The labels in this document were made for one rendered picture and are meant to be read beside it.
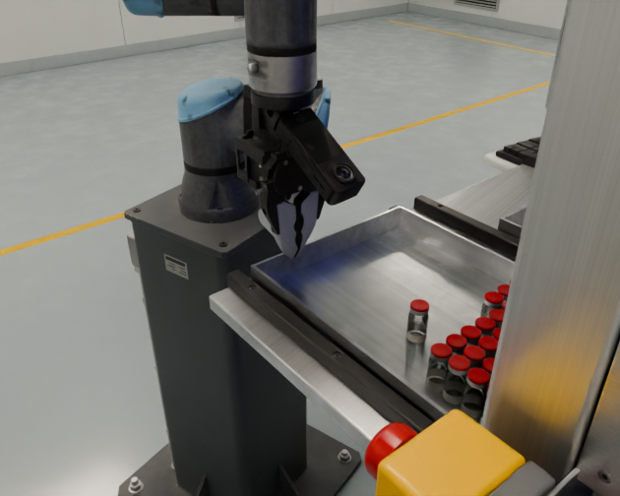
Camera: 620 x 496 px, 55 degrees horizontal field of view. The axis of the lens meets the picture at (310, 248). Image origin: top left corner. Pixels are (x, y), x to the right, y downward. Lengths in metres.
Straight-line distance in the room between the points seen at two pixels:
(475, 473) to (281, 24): 0.45
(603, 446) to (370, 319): 0.38
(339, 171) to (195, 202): 0.51
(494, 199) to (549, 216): 0.69
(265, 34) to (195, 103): 0.42
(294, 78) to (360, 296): 0.27
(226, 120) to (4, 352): 1.41
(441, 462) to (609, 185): 0.18
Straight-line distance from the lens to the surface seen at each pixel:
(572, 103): 0.31
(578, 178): 0.32
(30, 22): 5.61
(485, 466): 0.37
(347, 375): 0.61
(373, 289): 0.75
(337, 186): 0.63
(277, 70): 0.64
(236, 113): 1.04
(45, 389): 2.04
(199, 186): 1.09
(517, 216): 0.91
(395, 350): 0.66
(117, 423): 1.86
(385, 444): 0.40
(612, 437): 0.37
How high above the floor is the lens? 1.31
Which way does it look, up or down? 31 degrees down
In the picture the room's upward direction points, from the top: straight up
